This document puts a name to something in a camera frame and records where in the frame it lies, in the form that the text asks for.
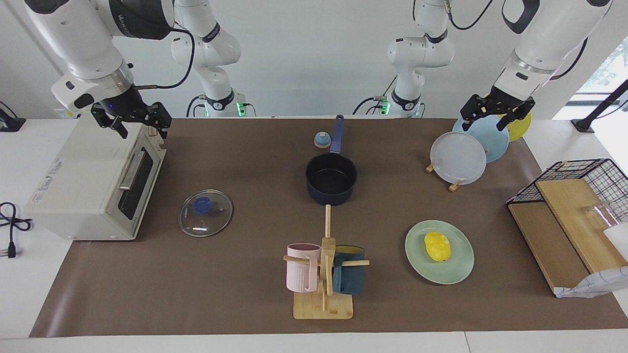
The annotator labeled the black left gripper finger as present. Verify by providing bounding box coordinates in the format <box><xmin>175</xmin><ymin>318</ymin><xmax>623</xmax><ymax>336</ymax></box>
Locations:
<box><xmin>460</xmin><ymin>95</ymin><xmax>491</xmax><ymax>132</ymax></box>
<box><xmin>496</xmin><ymin>97</ymin><xmax>536</xmax><ymax>132</ymax></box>

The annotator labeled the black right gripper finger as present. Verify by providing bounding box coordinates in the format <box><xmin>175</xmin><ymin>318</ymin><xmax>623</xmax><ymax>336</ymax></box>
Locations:
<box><xmin>140</xmin><ymin>101</ymin><xmax>173</xmax><ymax>139</ymax></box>
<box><xmin>91</xmin><ymin>107</ymin><xmax>129</xmax><ymax>139</ymax></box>

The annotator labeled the glass lid purple knob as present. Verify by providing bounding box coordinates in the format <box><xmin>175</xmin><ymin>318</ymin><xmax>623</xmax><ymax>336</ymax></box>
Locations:
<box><xmin>178</xmin><ymin>189</ymin><xmax>234</xmax><ymax>238</ymax></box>

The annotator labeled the yellow lemon toy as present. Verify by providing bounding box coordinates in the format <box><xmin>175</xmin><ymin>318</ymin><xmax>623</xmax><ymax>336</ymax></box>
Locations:
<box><xmin>424</xmin><ymin>231</ymin><xmax>452</xmax><ymax>262</ymax></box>

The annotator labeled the light blue plate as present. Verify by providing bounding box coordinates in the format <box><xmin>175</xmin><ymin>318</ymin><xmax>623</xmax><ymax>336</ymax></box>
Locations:
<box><xmin>452</xmin><ymin>114</ymin><xmax>510</xmax><ymax>163</ymax></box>

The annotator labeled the grey plate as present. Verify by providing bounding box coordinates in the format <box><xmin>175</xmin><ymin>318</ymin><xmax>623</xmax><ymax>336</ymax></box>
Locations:
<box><xmin>431</xmin><ymin>131</ymin><xmax>487</xmax><ymax>185</ymax></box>

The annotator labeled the wooden plate rack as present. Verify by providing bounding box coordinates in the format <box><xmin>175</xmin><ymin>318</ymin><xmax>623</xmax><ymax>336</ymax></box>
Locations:
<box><xmin>425</xmin><ymin>159</ymin><xmax>464</xmax><ymax>192</ymax></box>

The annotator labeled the pale green plate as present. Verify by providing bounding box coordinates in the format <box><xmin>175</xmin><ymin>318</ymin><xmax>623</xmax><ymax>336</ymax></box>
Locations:
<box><xmin>405</xmin><ymin>220</ymin><xmax>475</xmax><ymax>285</ymax></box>

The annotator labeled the beige toaster oven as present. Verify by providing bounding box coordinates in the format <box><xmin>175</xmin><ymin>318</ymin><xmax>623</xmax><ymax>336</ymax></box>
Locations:
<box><xmin>24</xmin><ymin>122</ymin><xmax>167</xmax><ymax>241</ymax></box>

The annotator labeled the black clamp stand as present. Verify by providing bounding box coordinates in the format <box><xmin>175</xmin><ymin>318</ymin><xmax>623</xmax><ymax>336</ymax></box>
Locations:
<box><xmin>571</xmin><ymin>79</ymin><xmax>628</xmax><ymax>133</ymax></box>

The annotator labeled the wooden shelf unit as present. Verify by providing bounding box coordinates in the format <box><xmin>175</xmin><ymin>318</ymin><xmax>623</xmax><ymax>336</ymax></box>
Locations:
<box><xmin>508</xmin><ymin>179</ymin><xmax>628</xmax><ymax>294</ymax></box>

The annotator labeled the clear glass cup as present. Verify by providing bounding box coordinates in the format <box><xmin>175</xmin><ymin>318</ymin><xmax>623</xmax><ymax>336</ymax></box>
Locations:
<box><xmin>581</xmin><ymin>201</ymin><xmax>623</xmax><ymax>233</ymax></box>

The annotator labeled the brown table mat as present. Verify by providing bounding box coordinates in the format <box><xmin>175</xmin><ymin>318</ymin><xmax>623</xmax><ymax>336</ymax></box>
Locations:
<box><xmin>29</xmin><ymin>118</ymin><xmax>628</xmax><ymax>338</ymax></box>

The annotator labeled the pink mug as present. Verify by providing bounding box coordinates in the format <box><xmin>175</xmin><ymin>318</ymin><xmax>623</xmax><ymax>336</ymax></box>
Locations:
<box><xmin>286</xmin><ymin>243</ymin><xmax>322</xmax><ymax>293</ymax></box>

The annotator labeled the dark blue mug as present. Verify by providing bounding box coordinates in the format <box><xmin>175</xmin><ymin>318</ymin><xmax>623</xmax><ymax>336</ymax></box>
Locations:
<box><xmin>333</xmin><ymin>245</ymin><xmax>366</xmax><ymax>295</ymax></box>

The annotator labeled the wooden mug tree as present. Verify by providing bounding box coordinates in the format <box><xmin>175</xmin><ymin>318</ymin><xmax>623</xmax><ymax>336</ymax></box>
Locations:
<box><xmin>284</xmin><ymin>205</ymin><xmax>370</xmax><ymax>320</ymax></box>

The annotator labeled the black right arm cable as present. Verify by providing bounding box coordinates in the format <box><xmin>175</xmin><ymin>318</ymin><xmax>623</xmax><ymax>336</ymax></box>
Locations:
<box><xmin>135</xmin><ymin>27</ymin><xmax>196</xmax><ymax>90</ymax></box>

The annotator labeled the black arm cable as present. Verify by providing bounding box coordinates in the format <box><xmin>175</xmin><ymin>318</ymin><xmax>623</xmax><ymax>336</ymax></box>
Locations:
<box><xmin>135</xmin><ymin>27</ymin><xmax>196</xmax><ymax>90</ymax></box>
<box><xmin>444</xmin><ymin>0</ymin><xmax>589</xmax><ymax>81</ymax></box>

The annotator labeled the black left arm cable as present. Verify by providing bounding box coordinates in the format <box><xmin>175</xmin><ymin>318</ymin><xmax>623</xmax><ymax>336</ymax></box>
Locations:
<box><xmin>444</xmin><ymin>0</ymin><xmax>589</xmax><ymax>81</ymax></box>

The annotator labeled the black wire basket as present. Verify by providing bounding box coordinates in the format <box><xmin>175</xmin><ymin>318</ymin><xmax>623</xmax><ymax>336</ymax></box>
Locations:
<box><xmin>507</xmin><ymin>158</ymin><xmax>628</xmax><ymax>224</ymax></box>

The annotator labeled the small black desk mount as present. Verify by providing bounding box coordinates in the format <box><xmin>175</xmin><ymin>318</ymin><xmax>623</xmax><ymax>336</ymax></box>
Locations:
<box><xmin>0</xmin><ymin>101</ymin><xmax>26</xmax><ymax>132</ymax></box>

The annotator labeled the black power cord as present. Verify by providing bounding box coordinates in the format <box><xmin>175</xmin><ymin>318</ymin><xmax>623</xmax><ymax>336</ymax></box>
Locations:
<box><xmin>0</xmin><ymin>202</ymin><xmax>32</xmax><ymax>259</ymax></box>

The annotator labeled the black pot purple handle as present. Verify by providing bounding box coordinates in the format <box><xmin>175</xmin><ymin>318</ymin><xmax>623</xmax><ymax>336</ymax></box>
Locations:
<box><xmin>305</xmin><ymin>115</ymin><xmax>358</xmax><ymax>205</ymax></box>

